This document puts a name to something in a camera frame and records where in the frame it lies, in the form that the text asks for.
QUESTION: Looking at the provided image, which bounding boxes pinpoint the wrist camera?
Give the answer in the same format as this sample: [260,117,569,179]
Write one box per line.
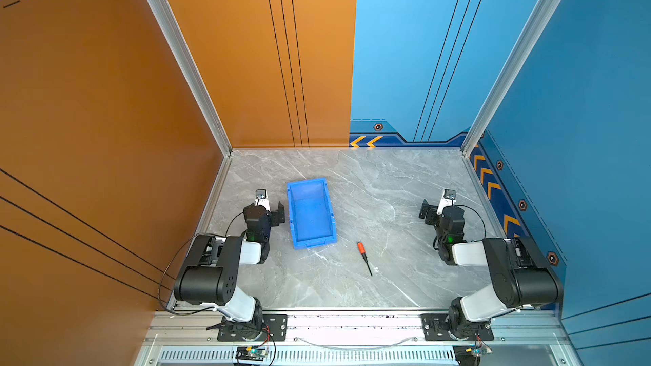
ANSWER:
[254,189,271,211]
[437,189,456,215]

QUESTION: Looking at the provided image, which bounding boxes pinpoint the red handled screwdriver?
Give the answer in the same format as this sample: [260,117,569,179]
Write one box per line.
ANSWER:
[357,242,373,276]

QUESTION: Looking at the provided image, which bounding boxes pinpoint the left aluminium corner post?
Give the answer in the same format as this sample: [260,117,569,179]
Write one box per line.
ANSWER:
[147,0,232,158]

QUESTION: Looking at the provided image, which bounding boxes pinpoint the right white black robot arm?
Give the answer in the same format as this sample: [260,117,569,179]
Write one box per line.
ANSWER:
[419,198,564,340]

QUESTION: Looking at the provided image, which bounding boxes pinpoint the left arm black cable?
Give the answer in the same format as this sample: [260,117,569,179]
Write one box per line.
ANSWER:
[157,212,246,315]

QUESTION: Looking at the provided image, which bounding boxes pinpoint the blue plastic bin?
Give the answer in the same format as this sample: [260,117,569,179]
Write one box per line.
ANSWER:
[287,178,337,250]

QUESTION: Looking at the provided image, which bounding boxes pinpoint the circuit board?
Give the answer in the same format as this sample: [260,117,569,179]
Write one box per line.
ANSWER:
[235,347,271,365]
[454,344,493,366]

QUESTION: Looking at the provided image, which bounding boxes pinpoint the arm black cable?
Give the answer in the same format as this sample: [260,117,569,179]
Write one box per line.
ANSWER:
[454,204,488,240]
[157,212,246,315]

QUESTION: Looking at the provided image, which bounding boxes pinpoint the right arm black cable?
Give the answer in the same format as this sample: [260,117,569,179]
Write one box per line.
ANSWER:
[454,204,488,240]

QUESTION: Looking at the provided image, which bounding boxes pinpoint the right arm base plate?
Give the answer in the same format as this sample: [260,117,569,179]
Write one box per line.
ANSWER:
[420,313,494,342]

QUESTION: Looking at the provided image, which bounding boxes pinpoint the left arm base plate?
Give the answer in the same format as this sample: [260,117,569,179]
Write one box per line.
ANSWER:
[217,313,288,342]

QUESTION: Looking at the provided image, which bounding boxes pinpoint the right circuit board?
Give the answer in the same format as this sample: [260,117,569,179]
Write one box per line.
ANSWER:
[454,344,493,366]

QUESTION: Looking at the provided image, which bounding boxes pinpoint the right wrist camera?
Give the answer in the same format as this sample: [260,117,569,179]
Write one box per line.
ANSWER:
[437,189,456,215]

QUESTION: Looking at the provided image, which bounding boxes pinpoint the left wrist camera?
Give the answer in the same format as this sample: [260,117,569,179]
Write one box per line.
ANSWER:
[254,189,271,211]

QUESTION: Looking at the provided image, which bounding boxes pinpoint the grey cable on rail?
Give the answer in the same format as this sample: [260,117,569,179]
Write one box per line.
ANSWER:
[294,334,415,352]

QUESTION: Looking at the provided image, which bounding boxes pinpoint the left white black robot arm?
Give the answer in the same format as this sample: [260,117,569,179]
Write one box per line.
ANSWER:
[173,203,286,341]

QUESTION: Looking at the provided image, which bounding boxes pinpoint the left circuit board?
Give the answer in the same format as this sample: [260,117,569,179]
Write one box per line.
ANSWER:
[235,347,271,365]

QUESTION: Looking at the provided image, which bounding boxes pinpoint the aluminium front rail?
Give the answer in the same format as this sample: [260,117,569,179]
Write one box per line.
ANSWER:
[135,308,581,365]

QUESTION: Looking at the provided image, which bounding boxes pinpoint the right aluminium corner post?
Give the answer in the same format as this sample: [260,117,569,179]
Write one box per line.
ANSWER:
[460,0,562,158]

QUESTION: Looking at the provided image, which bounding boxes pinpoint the aluminium corner post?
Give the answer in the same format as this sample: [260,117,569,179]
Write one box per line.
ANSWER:
[460,0,562,158]
[147,0,232,158]

